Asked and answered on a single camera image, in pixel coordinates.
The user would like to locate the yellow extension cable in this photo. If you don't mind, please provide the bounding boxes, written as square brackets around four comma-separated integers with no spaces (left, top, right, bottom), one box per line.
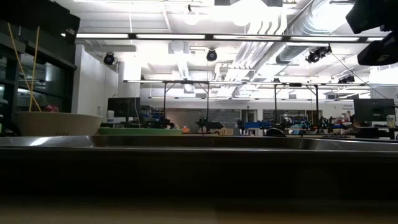
[29,26,41,113]
[6,22,42,113]

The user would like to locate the green round plate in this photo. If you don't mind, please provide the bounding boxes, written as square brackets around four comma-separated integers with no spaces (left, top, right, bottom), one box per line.
[98,127,183,136]

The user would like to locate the black computer monitor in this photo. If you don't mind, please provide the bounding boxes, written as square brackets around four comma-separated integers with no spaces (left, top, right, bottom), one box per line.
[353,98,397,123]
[107,97,141,118]

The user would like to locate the person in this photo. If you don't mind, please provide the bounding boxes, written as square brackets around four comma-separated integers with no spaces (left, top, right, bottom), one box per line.
[40,104,60,113]

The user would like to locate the white round bowl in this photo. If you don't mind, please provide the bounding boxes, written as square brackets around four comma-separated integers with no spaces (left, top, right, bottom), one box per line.
[12,111,103,137]

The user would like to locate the brown plastic tray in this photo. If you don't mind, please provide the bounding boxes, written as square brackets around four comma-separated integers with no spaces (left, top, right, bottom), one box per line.
[0,134,398,200]

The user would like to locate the long ceiling light bar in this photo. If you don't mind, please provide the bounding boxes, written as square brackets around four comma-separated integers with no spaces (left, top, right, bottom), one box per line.
[75,32,386,43]

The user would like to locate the blue storage bins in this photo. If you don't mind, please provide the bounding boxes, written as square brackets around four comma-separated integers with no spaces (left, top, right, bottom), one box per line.
[244,121,274,129]

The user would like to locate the silver ventilation duct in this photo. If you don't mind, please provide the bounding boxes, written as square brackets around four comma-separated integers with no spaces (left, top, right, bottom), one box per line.
[275,0,357,65]

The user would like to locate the black background station frame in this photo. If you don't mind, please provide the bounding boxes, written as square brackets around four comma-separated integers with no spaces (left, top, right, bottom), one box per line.
[272,82,320,127]
[162,80,211,127]

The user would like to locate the black framed glass partition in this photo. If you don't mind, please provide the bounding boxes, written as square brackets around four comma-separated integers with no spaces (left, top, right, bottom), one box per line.
[0,0,81,136]

